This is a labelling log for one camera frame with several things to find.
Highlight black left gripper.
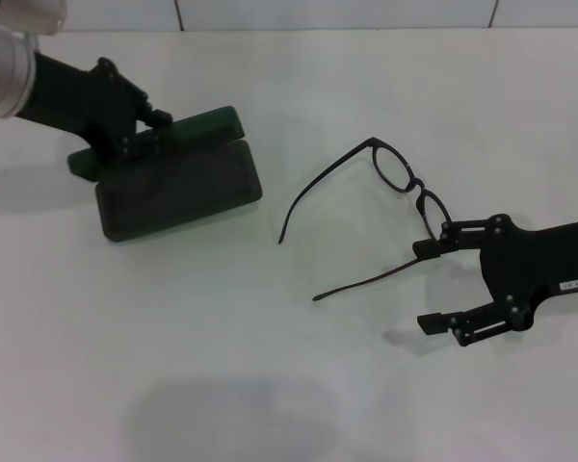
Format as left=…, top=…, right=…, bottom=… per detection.
left=18, top=50, right=173, bottom=159

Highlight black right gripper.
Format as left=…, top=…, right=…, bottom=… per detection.
left=412, top=216, right=578, bottom=348

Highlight green glasses case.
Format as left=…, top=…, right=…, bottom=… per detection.
left=66, top=105, right=264, bottom=242

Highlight black glasses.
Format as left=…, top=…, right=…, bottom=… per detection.
left=277, top=136, right=453, bottom=303

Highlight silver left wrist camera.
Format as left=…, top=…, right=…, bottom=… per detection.
left=0, top=0, right=66, bottom=38

